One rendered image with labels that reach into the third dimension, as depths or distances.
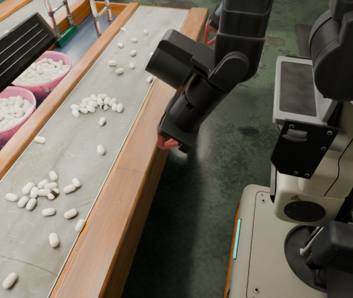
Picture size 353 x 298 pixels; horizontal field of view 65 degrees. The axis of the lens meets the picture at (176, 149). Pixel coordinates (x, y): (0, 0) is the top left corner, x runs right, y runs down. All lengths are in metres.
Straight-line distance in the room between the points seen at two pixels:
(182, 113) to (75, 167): 0.52
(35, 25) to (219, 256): 1.25
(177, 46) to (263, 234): 1.03
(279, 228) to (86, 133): 0.89
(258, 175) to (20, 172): 1.35
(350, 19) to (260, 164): 1.60
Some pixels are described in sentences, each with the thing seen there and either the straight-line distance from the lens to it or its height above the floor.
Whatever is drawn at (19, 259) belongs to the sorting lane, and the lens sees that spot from 0.80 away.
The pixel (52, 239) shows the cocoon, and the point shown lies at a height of 0.76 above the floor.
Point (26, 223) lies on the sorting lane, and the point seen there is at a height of 0.74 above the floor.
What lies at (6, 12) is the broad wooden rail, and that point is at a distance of 1.99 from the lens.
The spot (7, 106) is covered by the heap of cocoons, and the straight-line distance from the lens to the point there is 1.25.
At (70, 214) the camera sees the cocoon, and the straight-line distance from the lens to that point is 0.79.
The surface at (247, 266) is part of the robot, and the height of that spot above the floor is 0.28.
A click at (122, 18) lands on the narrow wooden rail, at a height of 0.76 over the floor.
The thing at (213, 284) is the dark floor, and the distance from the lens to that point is 1.47.
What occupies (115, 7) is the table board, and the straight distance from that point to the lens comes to 1.97.
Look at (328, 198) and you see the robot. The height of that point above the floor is 0.81.
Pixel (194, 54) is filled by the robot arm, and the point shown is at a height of 1.21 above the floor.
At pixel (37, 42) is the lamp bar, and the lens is 0.82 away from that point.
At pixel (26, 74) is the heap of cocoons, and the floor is 0.73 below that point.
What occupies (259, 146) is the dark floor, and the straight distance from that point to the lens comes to 1.99.
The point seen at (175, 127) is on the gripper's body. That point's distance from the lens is 0.47.
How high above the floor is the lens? 1.41
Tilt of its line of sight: 48 degrees down
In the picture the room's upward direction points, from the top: straight up
